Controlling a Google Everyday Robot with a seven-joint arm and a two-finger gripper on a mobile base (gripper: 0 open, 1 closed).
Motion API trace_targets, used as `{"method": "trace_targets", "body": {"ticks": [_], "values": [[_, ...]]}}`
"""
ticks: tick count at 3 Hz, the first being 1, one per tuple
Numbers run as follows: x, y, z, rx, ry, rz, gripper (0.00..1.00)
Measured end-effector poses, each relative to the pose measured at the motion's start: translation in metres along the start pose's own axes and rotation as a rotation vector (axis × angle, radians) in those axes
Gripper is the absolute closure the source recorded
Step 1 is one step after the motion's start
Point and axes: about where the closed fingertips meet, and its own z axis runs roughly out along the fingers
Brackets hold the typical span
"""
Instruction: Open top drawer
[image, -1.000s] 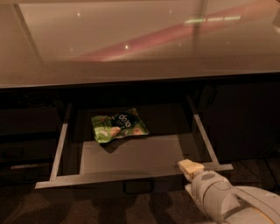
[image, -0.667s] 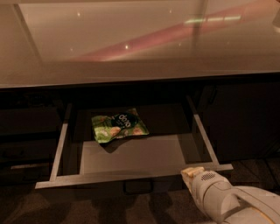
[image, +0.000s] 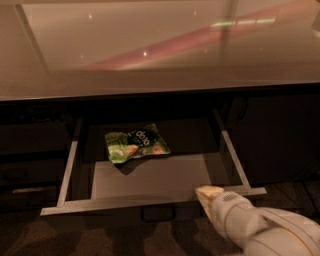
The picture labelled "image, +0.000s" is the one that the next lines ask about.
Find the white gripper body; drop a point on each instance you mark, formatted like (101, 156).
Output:
(237, 211)

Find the green snack bag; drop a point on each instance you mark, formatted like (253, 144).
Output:
(124, 146)

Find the dark grey cabinet door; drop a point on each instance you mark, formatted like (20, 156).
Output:
(277, 138)

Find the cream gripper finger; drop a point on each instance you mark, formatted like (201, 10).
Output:
(206, 194)

